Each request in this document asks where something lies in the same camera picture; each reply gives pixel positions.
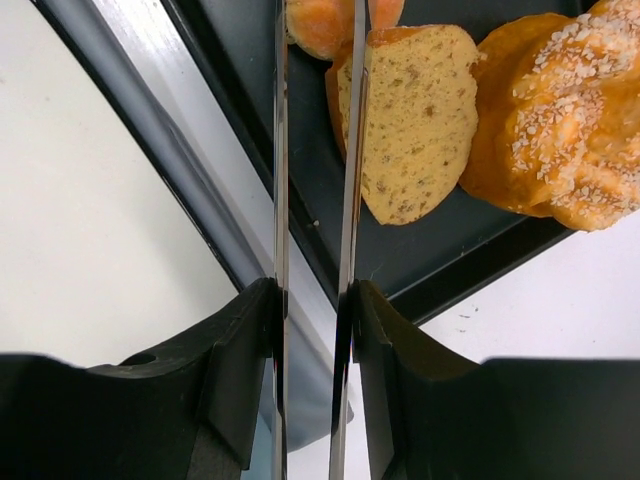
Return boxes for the sliced brown bread loaf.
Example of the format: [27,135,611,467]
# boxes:
[325,25,489,227]

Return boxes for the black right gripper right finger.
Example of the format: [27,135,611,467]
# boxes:
[353,281,639,479]

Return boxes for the metal tongs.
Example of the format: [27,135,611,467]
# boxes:
[272,0,377,480]

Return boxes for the black rectangular tray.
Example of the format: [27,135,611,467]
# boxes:
[165,1,569,324]

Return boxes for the small round orange bun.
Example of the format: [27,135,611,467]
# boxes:
[285,0,414,61]

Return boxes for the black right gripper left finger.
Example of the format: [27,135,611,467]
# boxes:
[1,278,275,479]

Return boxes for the orange sugared round cake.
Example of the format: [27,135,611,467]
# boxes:
[460,1,639,231]

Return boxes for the white square plate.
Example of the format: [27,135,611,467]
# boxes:
[1,1,236,366]

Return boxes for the grey cloth placemat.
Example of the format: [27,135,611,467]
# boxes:
[41,1,335,479]

